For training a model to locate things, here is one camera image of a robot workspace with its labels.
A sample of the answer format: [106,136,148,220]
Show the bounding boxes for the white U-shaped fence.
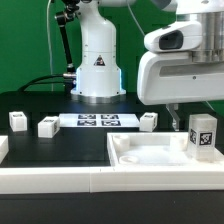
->
[0,134,224,195]

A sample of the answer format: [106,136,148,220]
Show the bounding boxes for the white square table top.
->
[107,132,224,166]

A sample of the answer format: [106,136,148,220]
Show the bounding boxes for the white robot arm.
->
[63,0,224,128]

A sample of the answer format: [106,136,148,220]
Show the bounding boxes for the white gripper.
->
[137,21,224,131]

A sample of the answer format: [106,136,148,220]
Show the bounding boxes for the white marker sheet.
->
[59,113,139,128]

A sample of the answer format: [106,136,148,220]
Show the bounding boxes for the black cables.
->
[18,73,73,92]

